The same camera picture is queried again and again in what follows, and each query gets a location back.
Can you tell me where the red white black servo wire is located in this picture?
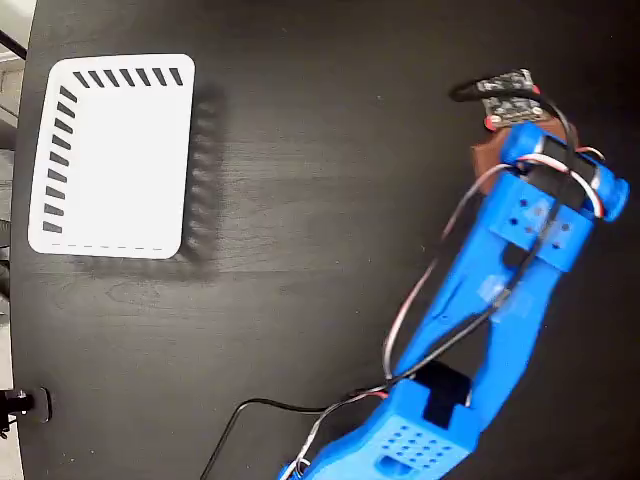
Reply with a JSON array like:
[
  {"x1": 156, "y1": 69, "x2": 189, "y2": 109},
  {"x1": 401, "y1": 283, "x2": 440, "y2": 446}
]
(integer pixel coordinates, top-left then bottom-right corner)
[{"x1": 294, "y1": 147, "x2": 609, "y2": 480}]

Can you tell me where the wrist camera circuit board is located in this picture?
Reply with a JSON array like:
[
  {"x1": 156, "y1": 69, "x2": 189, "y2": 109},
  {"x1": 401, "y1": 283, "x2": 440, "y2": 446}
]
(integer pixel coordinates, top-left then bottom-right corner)
[{"x1": 449, "y1": 68, "x2": 546, "y2": 126}]

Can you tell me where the black slanted bar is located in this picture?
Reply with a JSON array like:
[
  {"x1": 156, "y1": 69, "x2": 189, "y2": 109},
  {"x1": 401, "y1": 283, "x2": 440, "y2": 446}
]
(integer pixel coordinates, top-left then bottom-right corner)
[{"x1": 0, "y1": 29, "x2": 29, "y2": 60}]

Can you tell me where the white slotted plastic basket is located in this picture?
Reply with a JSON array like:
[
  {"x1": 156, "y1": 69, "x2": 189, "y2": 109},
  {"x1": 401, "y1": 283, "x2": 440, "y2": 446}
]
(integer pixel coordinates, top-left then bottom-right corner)
[{"x1": 27, "y1": 53, "x2": 196, "y2": 260}]

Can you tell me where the black camera cable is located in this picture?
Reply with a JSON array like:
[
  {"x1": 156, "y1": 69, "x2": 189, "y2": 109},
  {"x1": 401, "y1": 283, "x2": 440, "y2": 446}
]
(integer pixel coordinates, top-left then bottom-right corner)
[{"x1": 199, "y1": 89, "x2": 581, "y2": 480}]

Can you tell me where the black table clamp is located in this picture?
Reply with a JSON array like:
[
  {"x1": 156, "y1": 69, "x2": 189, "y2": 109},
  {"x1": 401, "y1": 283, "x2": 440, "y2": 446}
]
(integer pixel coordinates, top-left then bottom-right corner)
[{"x1": 0, "y1": 387, "x2": 54, "y2": 424}]

